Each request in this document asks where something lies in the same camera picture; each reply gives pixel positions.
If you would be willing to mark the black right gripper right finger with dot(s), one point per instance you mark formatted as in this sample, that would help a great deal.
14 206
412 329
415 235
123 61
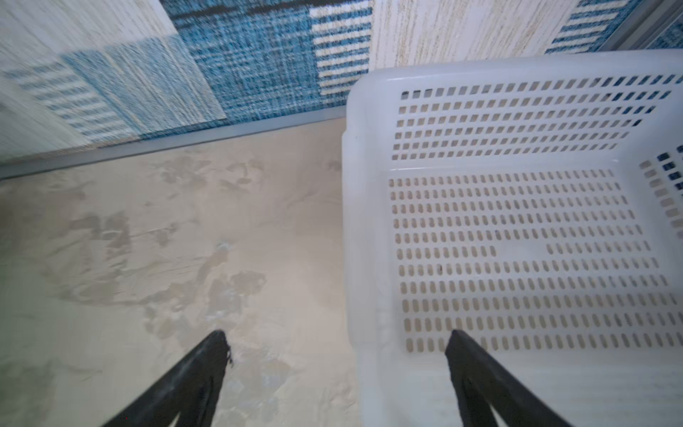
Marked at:
486 391

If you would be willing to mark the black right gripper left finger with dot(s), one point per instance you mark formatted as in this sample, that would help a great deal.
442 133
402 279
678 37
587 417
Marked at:
187 394

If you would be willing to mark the white plastic basket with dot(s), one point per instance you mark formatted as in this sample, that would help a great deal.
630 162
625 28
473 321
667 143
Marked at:
533 203

